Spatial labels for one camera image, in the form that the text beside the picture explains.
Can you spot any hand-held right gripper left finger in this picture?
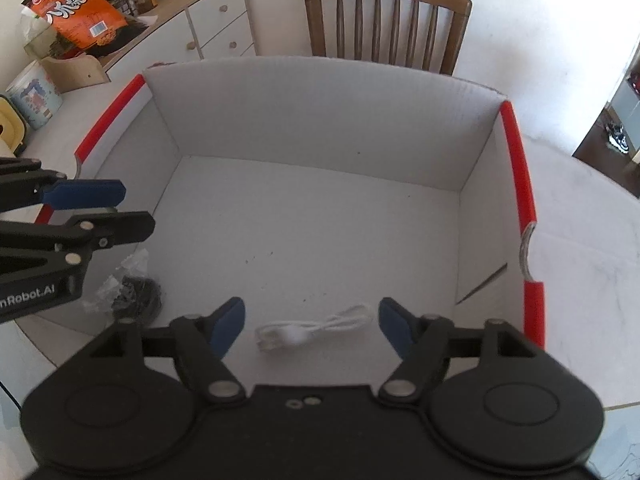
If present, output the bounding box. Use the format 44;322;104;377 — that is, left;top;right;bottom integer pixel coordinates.
90;296;248;406

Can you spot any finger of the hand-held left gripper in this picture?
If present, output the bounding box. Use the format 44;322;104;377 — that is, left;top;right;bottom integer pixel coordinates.
0;157;127;216
0;211;156;286

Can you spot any white marble desktop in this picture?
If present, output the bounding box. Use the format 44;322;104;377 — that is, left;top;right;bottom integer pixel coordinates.
0;60;640;411

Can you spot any orange snack bag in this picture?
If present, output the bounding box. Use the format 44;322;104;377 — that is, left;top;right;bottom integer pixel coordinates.
21;0;128;58

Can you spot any red white cardboard box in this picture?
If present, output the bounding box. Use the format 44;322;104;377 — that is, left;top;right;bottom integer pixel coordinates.
70;56;547;388

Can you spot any black white sneaker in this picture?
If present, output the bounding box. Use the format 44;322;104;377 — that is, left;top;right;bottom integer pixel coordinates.
606;122;634;154

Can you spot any light wooden rack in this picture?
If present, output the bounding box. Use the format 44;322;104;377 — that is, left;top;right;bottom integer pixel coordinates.
40;55;109;94

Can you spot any white drawer sideboard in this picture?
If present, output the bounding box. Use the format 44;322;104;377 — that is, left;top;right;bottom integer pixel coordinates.
97;0;259;81

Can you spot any white green plastic bag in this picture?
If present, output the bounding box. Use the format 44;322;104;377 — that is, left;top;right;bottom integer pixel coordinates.
20;5;62;59

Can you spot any black item in plastic bag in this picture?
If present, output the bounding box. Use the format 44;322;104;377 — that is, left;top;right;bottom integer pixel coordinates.
82;249;166;323

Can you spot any blue print round canister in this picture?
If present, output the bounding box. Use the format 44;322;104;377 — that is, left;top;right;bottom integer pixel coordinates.
6;60;64;131

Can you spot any white cable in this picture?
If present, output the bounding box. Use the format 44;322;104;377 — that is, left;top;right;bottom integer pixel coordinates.
255;301;374;354

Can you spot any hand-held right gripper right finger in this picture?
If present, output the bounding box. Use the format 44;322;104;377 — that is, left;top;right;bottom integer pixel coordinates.
377;297;538;404

